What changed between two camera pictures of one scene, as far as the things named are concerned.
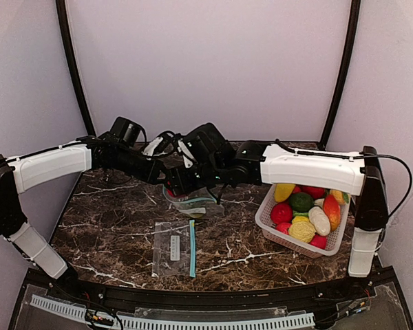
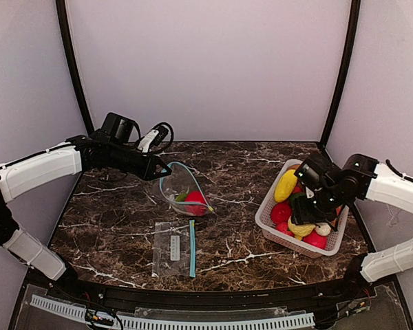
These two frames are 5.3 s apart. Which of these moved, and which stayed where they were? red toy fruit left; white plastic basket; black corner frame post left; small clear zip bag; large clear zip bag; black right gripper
Moved: black right gripper; large clear zip bag
Stayed: small clear zip bag; white plastic basket; black corner frame post left; red toy fruit left
